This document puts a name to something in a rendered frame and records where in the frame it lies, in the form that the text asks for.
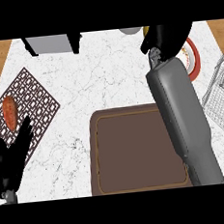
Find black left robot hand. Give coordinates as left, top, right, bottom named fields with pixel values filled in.
left=0, top=114, right=41, bottom=201

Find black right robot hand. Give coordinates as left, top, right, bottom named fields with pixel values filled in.
left=138, top=21, right=197, bottom=65

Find yellow lemon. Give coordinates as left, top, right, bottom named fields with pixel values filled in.
left=142, top=25, right=151, bottom=38

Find brown tray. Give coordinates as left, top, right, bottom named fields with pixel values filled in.
left=83, top=99, right=194, bottom=197

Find red-rimmed white plate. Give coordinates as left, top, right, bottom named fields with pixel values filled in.
left=174, top=36, right=203, bottom=84

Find pale grey bowl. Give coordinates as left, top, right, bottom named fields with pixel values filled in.
left=118, top=26, right=143, bottom=37

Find orange sweet potato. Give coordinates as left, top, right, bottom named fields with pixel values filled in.
left=1, top=94, right=20, bottom=132

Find brown patterned placemat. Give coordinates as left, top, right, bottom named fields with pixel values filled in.
left=0, top=63, right=67, bottom=169

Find white wire tiered basket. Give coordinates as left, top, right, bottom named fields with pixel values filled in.
left=196, top=53, right=224, bottom=149

